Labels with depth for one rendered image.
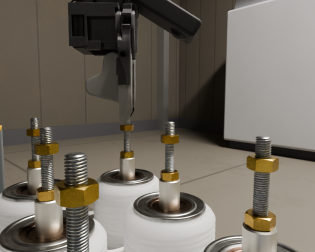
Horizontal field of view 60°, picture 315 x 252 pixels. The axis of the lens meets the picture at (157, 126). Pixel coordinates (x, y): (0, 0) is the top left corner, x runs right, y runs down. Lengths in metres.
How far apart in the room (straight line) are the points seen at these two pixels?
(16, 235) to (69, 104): 2.28
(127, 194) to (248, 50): 1.70
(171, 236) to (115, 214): 0.13
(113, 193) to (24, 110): 2.05
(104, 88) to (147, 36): 2.73
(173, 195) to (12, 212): 0.17
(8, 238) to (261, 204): 0.19
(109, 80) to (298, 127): 1.54
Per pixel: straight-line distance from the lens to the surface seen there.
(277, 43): 1.89
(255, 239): 0.20
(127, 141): 0.39
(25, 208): 0.34
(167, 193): 0.29
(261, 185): 0.19
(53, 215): 0.25
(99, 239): 0.25
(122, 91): 0.35
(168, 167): 0.28
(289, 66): 1.84
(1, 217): 0.35
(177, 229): 0.26
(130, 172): 0.39
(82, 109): 2.57
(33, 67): 2.41
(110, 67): 0.36
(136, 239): 0.28
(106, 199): 0.37
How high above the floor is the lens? 0.37
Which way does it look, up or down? 6 degrees down
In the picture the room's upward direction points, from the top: straight up
